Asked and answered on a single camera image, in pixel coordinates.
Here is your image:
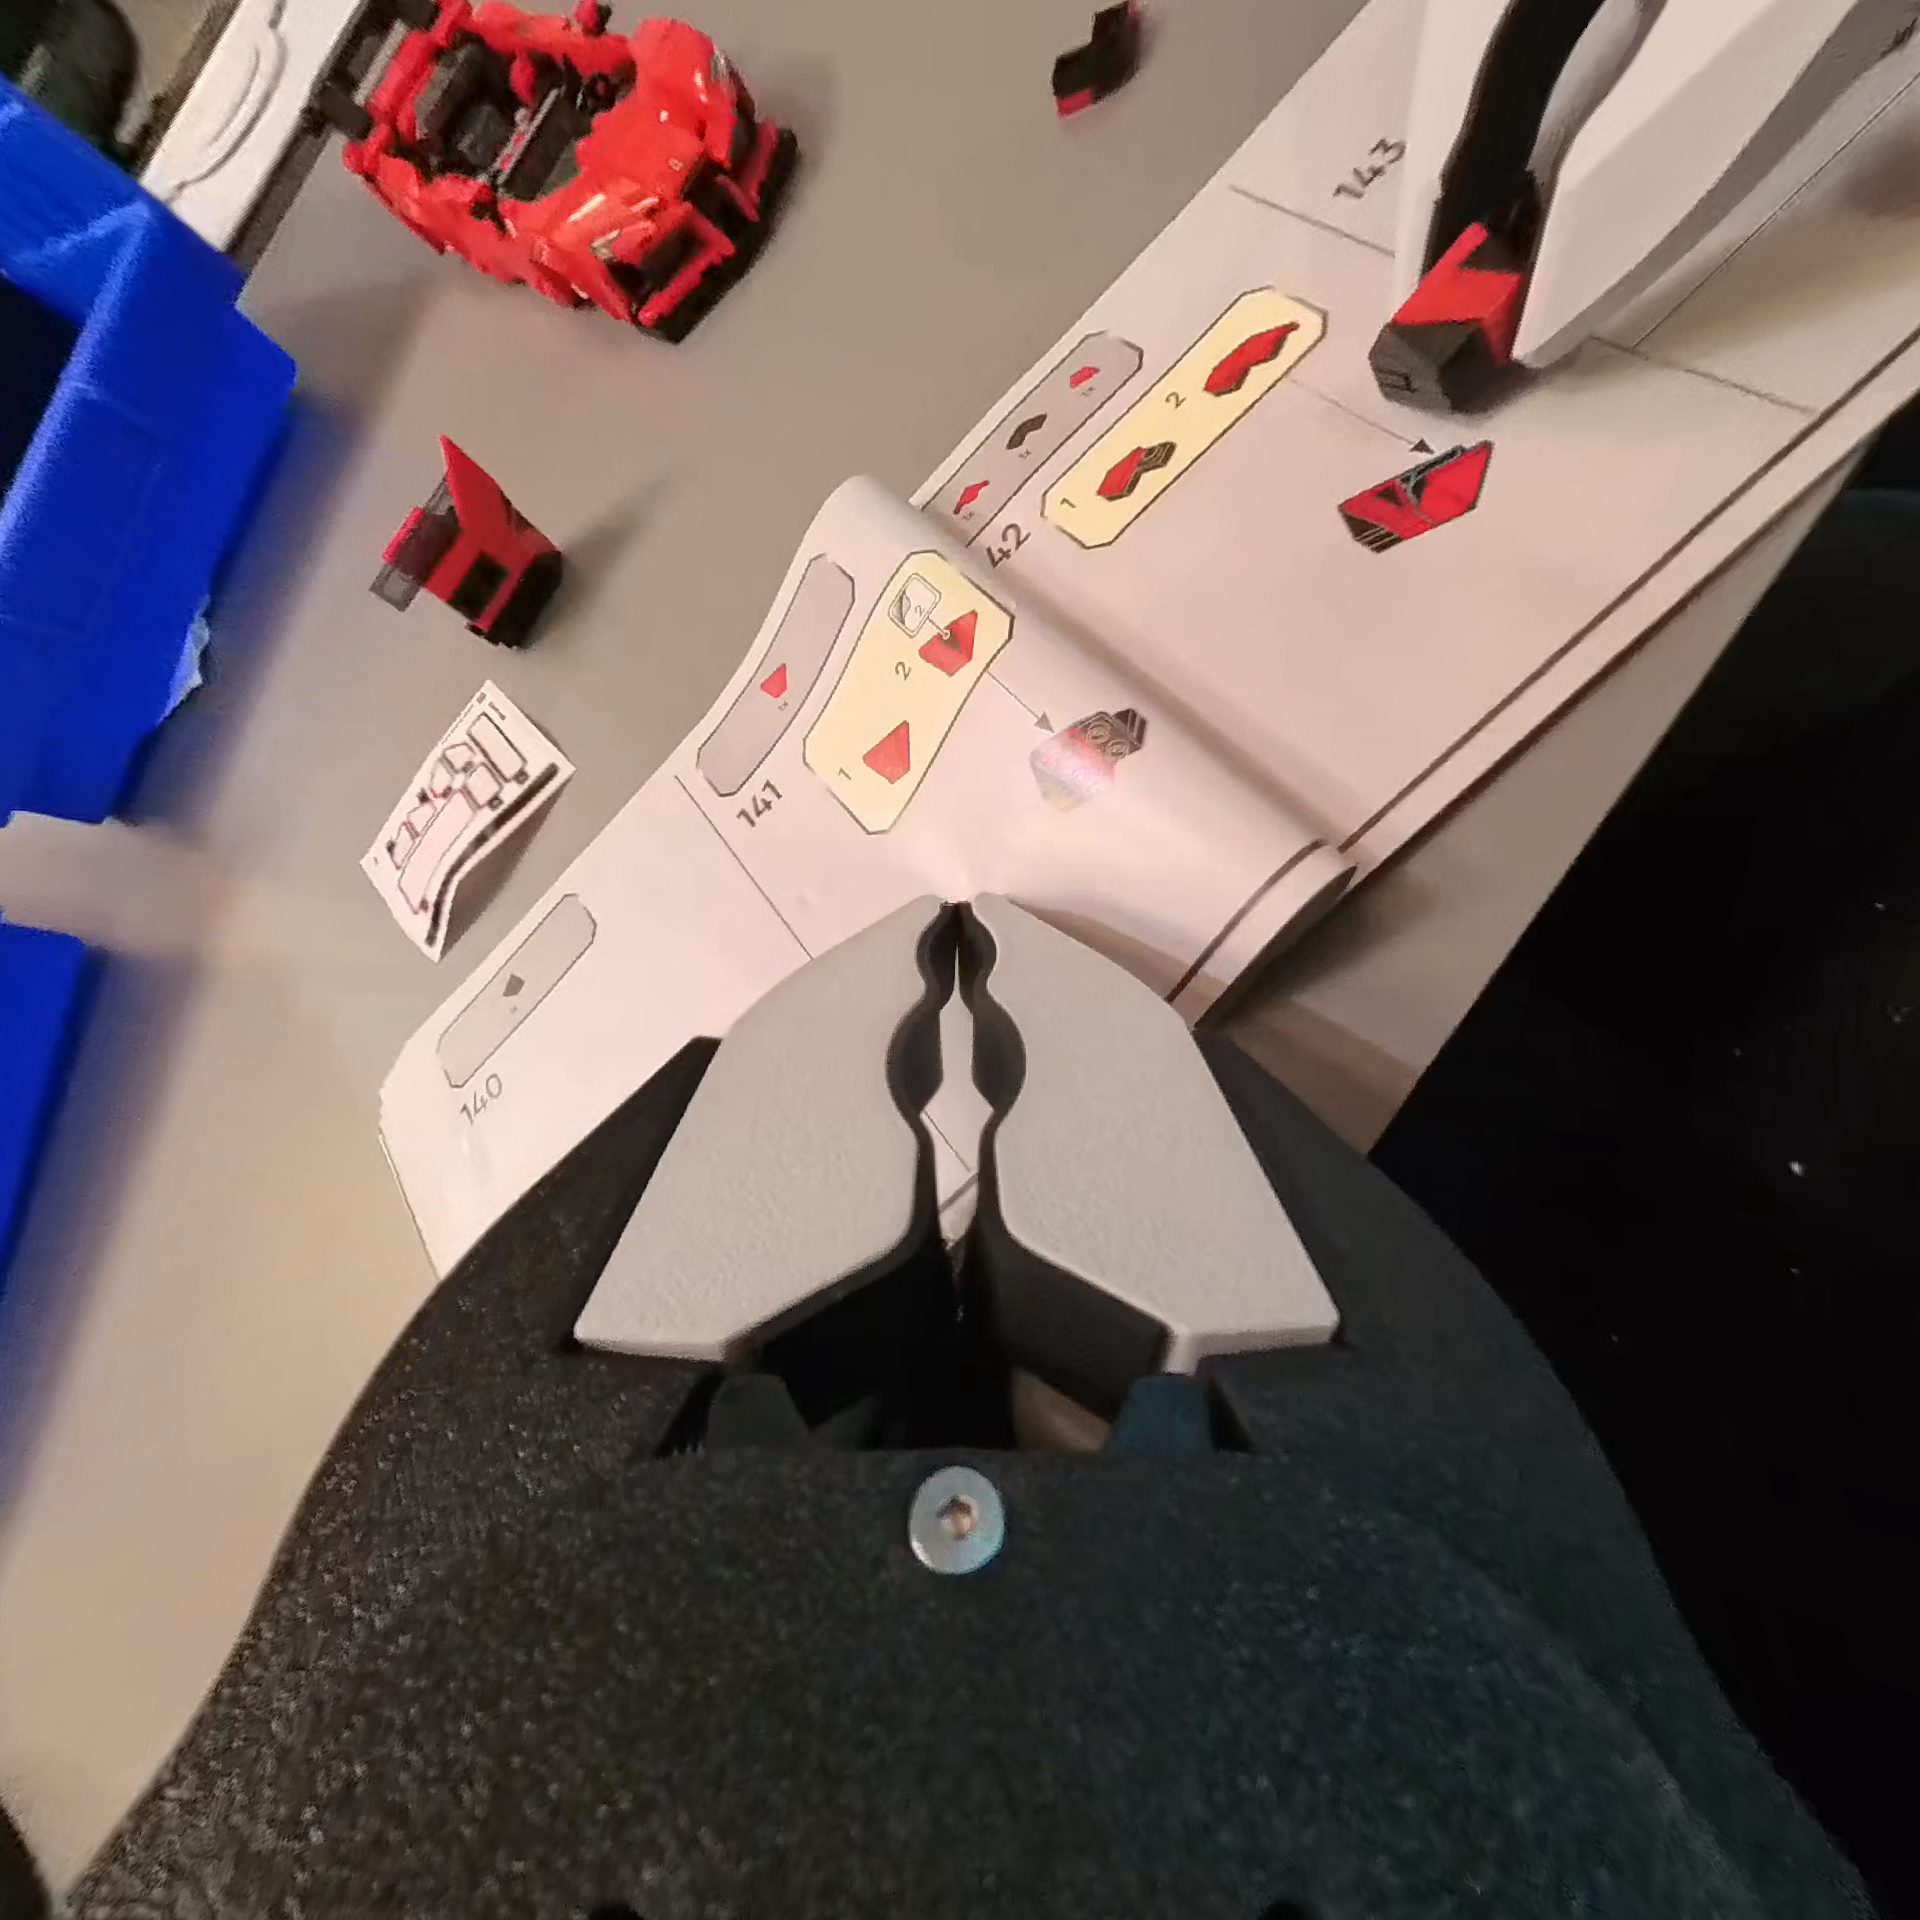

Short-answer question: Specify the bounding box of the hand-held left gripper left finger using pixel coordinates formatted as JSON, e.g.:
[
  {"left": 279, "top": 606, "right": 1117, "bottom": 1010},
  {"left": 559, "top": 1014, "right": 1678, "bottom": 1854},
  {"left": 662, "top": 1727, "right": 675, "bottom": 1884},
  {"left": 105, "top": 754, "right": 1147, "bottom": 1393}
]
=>
[{"left": 573, "top": 896, "right": 963, "bottom": 1364}]

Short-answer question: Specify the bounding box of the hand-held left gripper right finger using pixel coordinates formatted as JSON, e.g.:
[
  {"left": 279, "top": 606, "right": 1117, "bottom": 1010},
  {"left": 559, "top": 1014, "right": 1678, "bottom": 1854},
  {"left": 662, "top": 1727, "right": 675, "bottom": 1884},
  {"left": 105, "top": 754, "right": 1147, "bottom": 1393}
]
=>
[{"left": 958, "top": 895, "right": 1343, "bottom": 1378}]

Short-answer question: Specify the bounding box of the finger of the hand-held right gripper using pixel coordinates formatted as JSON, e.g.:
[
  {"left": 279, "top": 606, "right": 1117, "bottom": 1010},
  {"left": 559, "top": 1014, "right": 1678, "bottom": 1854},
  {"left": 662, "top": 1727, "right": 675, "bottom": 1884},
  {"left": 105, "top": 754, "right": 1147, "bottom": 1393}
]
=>
[
  {"left": 1395, "top": 0, "right": 1596, "bottom": 309},
  {"left": 1511, "top": 0, "right": 1920, "bottom": 372}
]

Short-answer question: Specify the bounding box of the small red wedge lego assembly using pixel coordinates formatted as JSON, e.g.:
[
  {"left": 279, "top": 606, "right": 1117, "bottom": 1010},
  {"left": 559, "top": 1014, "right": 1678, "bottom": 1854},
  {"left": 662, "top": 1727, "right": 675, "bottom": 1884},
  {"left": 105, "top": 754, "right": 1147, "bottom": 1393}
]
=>
[{"left": 1367, "top": 219, "right": 1539, "bottom": 416}]

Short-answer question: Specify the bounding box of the lego instruction booklet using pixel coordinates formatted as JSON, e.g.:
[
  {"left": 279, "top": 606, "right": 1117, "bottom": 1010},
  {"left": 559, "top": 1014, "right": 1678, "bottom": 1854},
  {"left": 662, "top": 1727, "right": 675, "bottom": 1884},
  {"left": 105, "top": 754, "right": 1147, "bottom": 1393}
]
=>
[{"left": 376, "top": 0, "right": 1920, "bottom": 1280}]

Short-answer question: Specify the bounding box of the black red lego piece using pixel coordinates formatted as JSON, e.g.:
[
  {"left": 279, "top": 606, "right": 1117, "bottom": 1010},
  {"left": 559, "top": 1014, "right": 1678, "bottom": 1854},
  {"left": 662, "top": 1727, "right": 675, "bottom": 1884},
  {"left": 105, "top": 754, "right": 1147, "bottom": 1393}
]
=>
[{"left": 1051, "top": 0, "right": 1147, "bottom": 117}]

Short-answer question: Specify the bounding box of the red lego assembly clear brick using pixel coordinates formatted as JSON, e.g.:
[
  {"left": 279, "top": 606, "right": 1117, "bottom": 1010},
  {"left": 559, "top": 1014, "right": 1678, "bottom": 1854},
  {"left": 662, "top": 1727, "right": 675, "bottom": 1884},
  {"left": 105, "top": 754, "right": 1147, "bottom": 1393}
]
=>
[{"left": 367, "top": 431, "right": 568, "bottom": 651}]

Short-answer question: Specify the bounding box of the red lego car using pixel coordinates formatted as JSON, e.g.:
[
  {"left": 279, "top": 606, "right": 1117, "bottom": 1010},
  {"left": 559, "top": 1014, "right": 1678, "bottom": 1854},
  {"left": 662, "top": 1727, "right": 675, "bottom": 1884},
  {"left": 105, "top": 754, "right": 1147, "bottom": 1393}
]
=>
[{"left": 339, "top": 0, "right": 800, "bottom": 348}]

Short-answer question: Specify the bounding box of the white sticker sheet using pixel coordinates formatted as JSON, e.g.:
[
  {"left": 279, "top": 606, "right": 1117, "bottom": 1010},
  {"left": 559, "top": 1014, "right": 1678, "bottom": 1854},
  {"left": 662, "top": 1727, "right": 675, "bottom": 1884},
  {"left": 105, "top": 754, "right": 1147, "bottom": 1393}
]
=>
[{"left": 360, "top": 681, "right": 575, "bottom": 966}]

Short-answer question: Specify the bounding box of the person's black glittery clothing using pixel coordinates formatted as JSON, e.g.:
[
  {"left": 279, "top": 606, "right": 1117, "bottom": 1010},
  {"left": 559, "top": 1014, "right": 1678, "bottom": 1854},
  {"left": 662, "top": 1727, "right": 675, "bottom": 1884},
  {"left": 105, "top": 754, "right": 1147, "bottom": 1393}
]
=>
[{"left": 1186, "top": 381, "right": 1920, "bottom": 1920}]

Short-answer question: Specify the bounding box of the blue plastic storage bin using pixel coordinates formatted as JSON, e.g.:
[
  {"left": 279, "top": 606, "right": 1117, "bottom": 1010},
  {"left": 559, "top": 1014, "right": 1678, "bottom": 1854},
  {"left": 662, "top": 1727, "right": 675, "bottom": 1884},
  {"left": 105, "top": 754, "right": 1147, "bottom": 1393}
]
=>
[
  {"left": 0, "top": 911, "right": 106, "bottom": 1283},
  {"left": 0, "top": 71, "right": 298, "bottom": 830}
]

